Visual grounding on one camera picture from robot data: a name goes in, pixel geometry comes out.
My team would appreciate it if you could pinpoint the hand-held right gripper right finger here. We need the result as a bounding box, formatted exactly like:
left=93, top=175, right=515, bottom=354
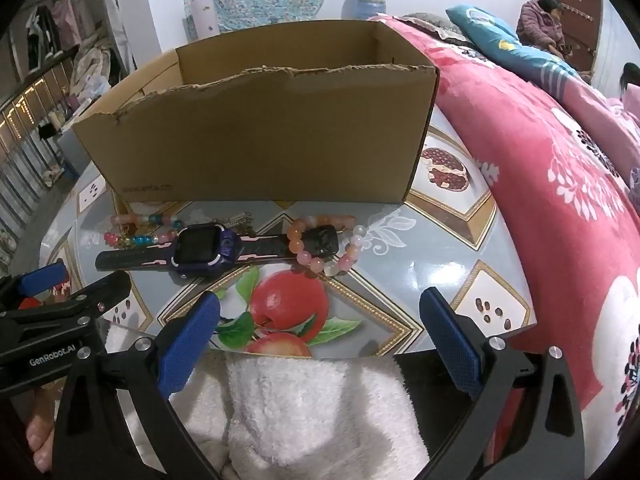
left=419, top=287, right=586, bottom=480

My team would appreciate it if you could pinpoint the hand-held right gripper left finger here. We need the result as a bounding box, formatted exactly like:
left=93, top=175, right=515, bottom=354
left=52, top=292, right=223, bottom=480

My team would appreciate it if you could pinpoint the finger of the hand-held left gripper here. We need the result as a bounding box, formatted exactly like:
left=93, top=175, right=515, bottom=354
left=0, top=261, right=69, bottom=311
left=0, top=271, right=132, bottom=341

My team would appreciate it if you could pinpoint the multicoloured bead bracelet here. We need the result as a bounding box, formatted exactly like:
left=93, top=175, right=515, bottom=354
left=103, top=212, right=185, bottom=249

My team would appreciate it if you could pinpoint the purple black smartwatch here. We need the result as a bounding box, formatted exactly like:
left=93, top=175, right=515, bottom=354
left=95, top=222, right=342, bottom=281

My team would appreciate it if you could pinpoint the orange pink bead bracelet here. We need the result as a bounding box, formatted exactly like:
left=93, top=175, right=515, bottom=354
left=287, top=214, right=368, bottom=277

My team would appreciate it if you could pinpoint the brown cardboard box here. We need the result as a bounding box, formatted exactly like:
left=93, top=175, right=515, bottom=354
left=72, top=19, right=441, bottom=204

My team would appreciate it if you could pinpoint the person's left hand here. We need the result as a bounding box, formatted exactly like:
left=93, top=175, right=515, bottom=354
left=25, top=385, right=63, bottom=473

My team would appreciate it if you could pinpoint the dark cloth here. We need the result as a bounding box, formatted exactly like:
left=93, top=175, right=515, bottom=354
left=395, top=350, right=501, bottom=461

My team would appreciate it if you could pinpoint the fruit print tablecloth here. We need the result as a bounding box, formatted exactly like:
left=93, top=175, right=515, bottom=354
left=40, top=105, right=538, bottom=361

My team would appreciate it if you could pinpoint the white fluffy garment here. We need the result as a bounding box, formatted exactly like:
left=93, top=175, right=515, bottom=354
left=107, top=320, right=431, bottom=480

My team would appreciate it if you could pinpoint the stair railing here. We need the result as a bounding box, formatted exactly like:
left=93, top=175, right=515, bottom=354
left=0, top=45, right=83, bottom=261

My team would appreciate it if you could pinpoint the pink floral blanket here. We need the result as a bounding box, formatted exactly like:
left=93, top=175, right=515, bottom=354
left=367, top=14, right=640, bottom=476

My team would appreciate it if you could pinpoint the white patterned cloth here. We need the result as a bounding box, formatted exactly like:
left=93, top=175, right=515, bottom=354
left=70, top=40, right=118, bottom=106

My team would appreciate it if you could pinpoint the black white hanging jacket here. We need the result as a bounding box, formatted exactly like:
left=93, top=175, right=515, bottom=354
left=25, top=7, right=58, bottom=73

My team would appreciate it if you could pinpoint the pink hanging garment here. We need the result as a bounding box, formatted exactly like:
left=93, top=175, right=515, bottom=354
left=52, top=0, right=96, bottom=46

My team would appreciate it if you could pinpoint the light pink quilt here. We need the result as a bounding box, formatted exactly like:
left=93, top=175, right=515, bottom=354
left=560, top=77, right=640, bottom=181

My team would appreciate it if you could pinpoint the white standing appliance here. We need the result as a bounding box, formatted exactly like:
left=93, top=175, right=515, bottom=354
left=189, top=0, right=221, bottom=41

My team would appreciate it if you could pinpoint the blue patterned pillow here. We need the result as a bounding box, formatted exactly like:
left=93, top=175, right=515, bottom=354
left=445, top=5, right=583, bottom=93

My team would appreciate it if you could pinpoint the grey patterned cushion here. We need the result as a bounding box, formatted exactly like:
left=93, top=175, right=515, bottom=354
left=400, top=11, right=476, bottom=46

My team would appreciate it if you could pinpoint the blue water jug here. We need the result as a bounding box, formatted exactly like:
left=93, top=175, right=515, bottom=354
left=345, top=0, right=388, bottom=23

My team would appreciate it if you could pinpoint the brown door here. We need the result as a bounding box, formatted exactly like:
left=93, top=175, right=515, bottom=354
left=549, top=0, right=603, bottom=73

